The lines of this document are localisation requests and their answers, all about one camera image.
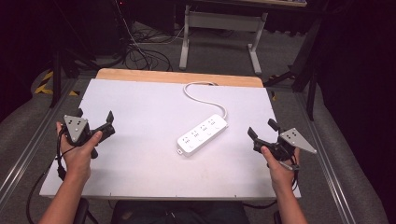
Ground white power strip cable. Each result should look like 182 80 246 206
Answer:
182 80 229 121

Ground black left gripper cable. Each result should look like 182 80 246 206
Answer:
25 125 76 224

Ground person's right hand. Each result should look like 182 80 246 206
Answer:
260 145 302 194

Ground white power strip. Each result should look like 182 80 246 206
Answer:
176 113 229 158

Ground black metal stand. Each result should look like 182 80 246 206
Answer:
46 0 102 109
263 17 323 121

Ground black floor cables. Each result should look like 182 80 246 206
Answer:
113 0 188 73

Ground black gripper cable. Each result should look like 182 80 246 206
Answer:
25 125 76 224
242 155 301 210

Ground person's left hand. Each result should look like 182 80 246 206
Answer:
55 121 104 182

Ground aluminium floor rail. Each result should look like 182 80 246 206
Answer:
0 77 79 204
294 91 357 224

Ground yellow black floor tape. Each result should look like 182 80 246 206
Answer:
33 70 80 97

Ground white metal desk frame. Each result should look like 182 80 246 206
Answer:
178 4 269 76

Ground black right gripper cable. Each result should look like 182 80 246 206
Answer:
242 155 301 210

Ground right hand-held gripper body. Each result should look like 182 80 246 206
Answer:
252 127 318 163

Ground person's dark trousers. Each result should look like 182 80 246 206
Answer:
109 200 250 224

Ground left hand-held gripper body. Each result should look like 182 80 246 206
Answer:
63 114 117 160

